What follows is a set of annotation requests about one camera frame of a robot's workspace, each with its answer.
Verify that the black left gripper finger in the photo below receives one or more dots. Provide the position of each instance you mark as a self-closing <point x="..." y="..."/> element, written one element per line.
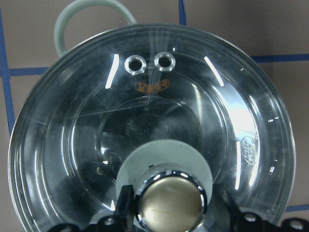
<point x="124" y="212"/>

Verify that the pale green electric cooking pot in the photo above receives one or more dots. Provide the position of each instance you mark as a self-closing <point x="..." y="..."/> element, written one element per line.
<point x="72" y="31"/>

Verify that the glass pot lid with knob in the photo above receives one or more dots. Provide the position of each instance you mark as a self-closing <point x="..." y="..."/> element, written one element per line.
<point x="154" y="130"/>

